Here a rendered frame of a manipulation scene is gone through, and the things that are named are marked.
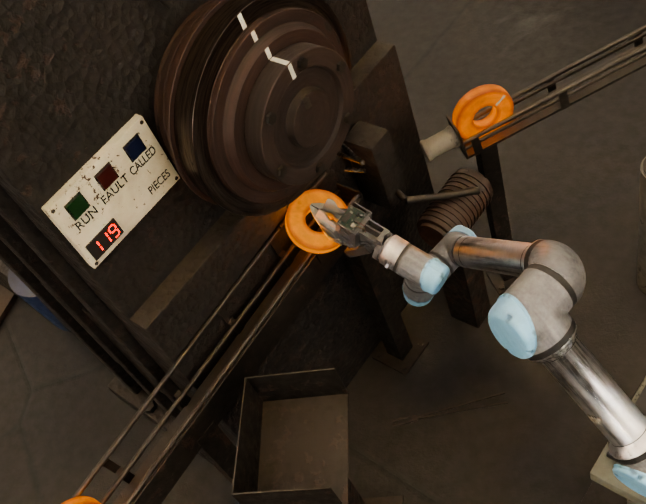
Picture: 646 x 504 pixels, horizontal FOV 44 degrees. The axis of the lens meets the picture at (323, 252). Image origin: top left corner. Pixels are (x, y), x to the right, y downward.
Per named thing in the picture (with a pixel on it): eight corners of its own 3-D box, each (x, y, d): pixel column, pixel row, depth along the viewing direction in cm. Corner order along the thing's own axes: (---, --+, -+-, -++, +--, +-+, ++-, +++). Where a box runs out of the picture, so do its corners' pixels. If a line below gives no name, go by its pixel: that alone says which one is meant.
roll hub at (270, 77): (273, 205, 168) (223, 107, 147) (350, 116, 178) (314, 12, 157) (293, 214, 165) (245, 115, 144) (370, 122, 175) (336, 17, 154)
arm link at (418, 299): (449, 283, 197) (453, 265, 187) (419, 315, 194) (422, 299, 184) (424, 264, 200) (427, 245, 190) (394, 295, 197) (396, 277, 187)
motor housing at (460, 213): (442, 322, 254) (408, 215, 214) (478, 270, 262) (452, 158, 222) (477, 338, 247) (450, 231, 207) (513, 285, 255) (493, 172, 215)
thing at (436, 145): (423, 152, 213) (416, 137, 208) (453, 136, 212) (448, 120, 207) (431, 166, 209) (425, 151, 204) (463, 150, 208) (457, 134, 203)
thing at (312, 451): (329, 594, 213) (230, 494, 159) (332, 497, 229) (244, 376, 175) (405, 592, 208) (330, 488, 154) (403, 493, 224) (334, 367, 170)
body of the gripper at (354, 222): (351, 198, 185) (395, 224, 182) (351, 217, 193) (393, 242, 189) (332, 222, 182) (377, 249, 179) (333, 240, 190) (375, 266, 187)
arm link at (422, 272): (432, 303, 184) (434, 289, 176) (391, 278, 187) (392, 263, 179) (450, 276, 186) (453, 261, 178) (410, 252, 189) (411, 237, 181)
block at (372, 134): (360, 200, 219) (337, 138, 201) (377, 179, 222) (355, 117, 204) (392, 212, 213) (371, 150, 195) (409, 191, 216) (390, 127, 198)
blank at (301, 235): (272, 231, 192) (274, 226, 189) (306, 182, 198) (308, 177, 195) (327, 266, 192) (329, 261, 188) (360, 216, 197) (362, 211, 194)
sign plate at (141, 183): (89, 265, 160) (40, 208, 147) (174, 175, 169) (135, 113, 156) (96, 269, 159) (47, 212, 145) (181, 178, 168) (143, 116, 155)
